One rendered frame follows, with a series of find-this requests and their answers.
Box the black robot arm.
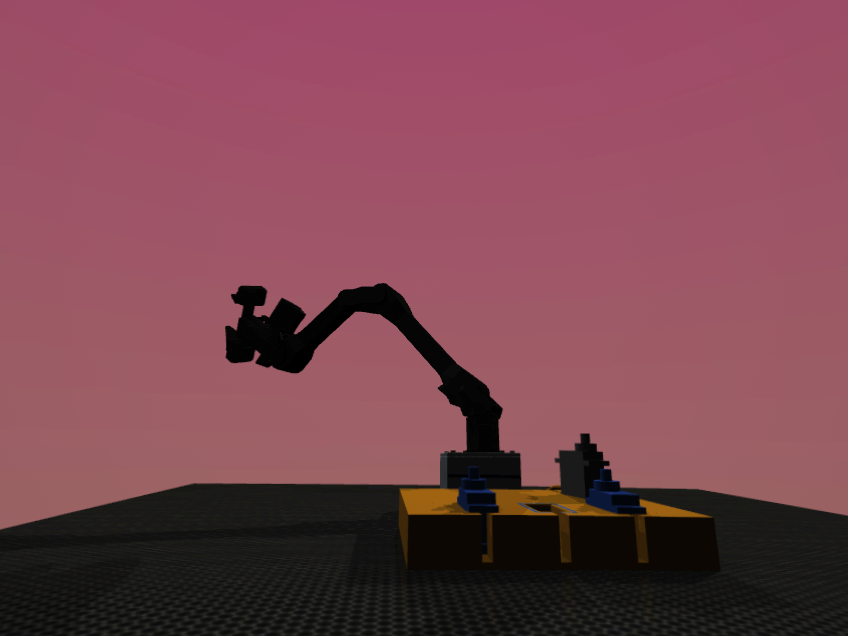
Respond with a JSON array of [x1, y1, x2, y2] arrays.
[[250, 283, 504, 452]]

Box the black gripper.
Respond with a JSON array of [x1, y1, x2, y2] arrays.
[[225, 286, 273, 363]]

